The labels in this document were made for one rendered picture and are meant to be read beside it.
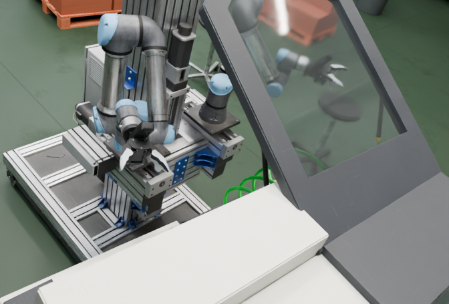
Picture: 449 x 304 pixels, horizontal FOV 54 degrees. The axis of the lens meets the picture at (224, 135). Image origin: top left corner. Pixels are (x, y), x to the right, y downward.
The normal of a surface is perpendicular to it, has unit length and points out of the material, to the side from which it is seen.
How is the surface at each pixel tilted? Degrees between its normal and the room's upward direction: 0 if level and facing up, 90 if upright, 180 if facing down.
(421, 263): 0
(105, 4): 90
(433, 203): 0
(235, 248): 0
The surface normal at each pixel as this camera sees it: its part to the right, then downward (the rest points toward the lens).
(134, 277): 0.23, -0.76
